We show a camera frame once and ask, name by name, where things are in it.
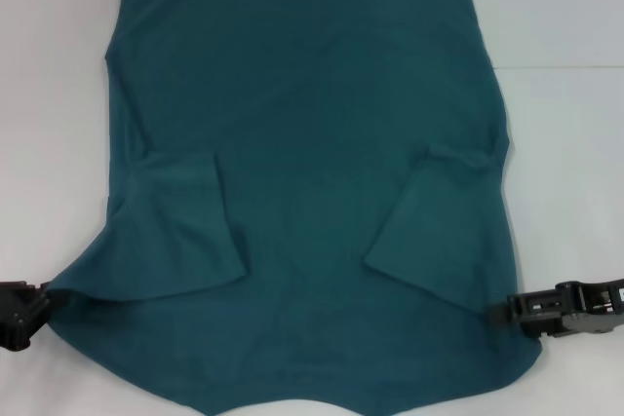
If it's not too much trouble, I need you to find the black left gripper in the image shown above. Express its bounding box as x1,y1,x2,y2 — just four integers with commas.
0,280,53,353

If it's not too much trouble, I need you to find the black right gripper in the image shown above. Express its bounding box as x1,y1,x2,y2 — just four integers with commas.
489,279,624,340

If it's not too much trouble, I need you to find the teal blue shirt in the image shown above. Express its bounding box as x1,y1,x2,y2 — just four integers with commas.
46,0,545,416

